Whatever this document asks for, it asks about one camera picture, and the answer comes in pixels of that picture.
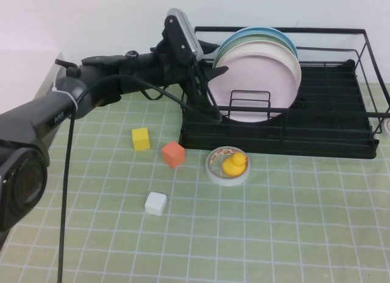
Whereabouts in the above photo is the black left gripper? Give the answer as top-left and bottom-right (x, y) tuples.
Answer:
(149, 39), (230, 92)

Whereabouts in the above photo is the pink round plate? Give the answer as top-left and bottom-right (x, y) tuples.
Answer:
(207, 53), (299, 125)

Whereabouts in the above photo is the cream round plate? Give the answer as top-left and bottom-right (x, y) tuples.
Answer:
(212, 39), (303, 109)

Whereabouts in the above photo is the green round plate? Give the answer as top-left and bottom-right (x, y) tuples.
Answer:
(216, 32), (298, 63)

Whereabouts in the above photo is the blue round plate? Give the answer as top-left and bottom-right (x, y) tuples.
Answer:
(219, 26), (299, 60)

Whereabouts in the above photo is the orange cube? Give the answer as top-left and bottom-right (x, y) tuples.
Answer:
(161, 141), (186, 169)

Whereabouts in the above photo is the yellow cube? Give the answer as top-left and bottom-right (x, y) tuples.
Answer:
(131, 127), (152, 152)

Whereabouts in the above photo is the yellow rubber duck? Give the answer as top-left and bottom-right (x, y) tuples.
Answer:
(221, 152), (247, 177)

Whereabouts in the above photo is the white zip tie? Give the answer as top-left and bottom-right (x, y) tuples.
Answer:
(50, 79), (80, 113)

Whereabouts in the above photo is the white cube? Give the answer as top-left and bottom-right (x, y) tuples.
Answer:
(144, 191), (168, 217)

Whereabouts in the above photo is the green checked tablecloth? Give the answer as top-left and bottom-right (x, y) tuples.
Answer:
(0, 72), (390, 283)

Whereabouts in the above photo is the white cabinet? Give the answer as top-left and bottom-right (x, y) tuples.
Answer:
(0, 51), (66, 116)

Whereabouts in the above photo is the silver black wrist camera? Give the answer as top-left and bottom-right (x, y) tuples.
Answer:
(162, 8), (204, 65)

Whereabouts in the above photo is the black wire dish rack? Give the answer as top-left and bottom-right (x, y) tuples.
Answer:
(179, 26), (390, 159)

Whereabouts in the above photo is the thick black cable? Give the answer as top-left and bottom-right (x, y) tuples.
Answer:
(56, 56), (225, 283)

